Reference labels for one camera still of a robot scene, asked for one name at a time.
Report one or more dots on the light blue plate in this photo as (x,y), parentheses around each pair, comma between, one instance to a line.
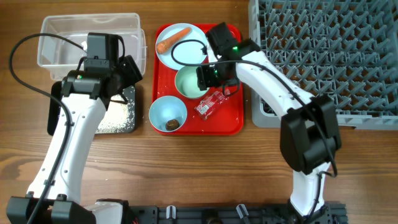
(188,52)

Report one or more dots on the green bowl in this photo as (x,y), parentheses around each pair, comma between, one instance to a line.
(186,83)

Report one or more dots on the orange carrot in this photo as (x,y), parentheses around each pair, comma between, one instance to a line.
(164,45)

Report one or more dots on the crumpled white napkin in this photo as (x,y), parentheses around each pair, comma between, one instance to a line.
(211,56)

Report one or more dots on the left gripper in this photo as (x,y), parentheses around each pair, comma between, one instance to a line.
(133,73)

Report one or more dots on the white rice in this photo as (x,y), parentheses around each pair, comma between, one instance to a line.
(120,117)

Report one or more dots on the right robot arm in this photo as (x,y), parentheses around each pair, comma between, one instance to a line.
(309,133)

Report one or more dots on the brown food ball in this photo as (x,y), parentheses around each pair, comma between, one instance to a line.
(172,125)

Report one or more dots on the grey dishwasher rack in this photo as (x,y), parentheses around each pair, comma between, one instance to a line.
(346,50)

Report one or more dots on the red snack wrapper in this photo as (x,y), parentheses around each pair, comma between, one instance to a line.
(211,103)

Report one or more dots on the clear plastic bin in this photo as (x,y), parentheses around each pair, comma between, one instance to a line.
(59,57)

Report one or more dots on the red serving tray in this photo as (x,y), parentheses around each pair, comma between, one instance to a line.
(227,120)

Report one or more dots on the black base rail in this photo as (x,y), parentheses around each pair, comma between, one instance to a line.
(273,213)

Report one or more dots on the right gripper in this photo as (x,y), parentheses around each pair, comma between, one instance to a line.
(204,79)

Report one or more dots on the black tray bin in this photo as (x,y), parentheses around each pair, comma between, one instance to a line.
(54,111)

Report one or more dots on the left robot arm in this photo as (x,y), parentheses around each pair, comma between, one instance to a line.
(54,195)

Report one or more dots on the light blue bowl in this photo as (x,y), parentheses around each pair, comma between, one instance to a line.
(166,108)

